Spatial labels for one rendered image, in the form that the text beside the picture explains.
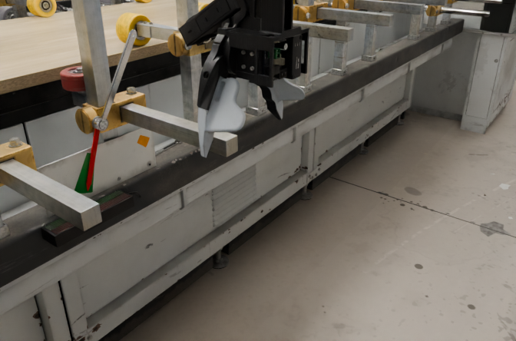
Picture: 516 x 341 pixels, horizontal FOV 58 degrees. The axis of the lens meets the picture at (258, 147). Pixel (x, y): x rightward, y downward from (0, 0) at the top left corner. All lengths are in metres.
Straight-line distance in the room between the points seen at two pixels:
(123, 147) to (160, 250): 0.66
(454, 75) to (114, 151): 2.71
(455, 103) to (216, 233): 2.14
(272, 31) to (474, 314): 1.47
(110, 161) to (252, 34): 0.55
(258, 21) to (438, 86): 2.95
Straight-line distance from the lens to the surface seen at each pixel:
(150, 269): 1.59
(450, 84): 3.39
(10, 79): 1.09
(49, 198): 0.73
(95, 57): 0.92
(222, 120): 0.51
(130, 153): 1.00
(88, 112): 0.93
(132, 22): 1.26
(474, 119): 3.28
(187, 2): 1.06
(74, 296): 1.38
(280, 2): 0.49
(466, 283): 1.94
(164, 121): 0.87
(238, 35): 0.51
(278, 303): 1.71
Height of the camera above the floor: 1.17
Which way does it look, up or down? 25 degrees down
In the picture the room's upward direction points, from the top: straight up
